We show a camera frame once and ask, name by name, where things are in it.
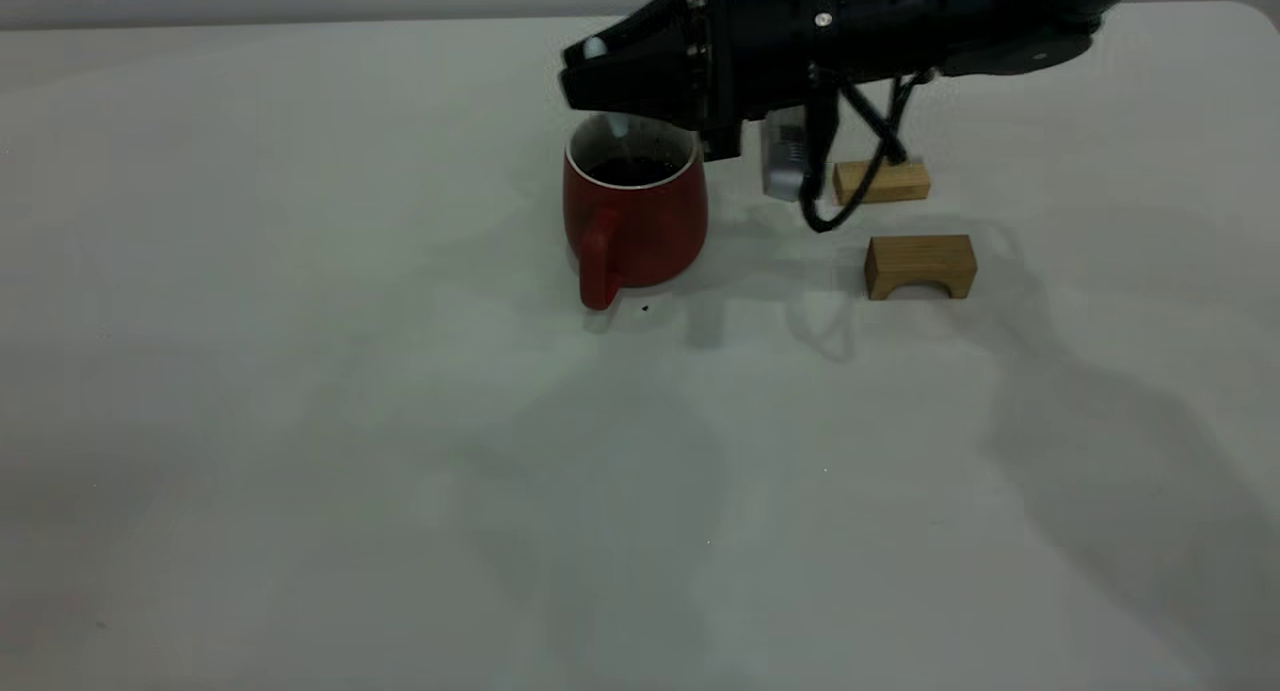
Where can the flat rectangular wooden block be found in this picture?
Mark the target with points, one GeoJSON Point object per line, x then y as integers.
{"type": "Point", "coordinates": [900, 183]}

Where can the arched wooden block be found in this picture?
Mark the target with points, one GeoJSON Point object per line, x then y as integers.
{"type": "Point", "coordinates": [920, 256]}

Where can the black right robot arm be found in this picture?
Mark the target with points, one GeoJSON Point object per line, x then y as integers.
{"type": "Point", "coordinates": [950, 11]}

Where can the red ceramic cup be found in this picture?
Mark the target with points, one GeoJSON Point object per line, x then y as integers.
{"type": "Point", "coordinates": [650, 221]}

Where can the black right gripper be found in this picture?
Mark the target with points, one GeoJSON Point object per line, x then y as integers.
{"type": "Point", "coordinates": [765, 41]}

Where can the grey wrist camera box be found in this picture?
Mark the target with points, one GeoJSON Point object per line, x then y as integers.
{"type": "Point", "coordinates": [782, 156]}

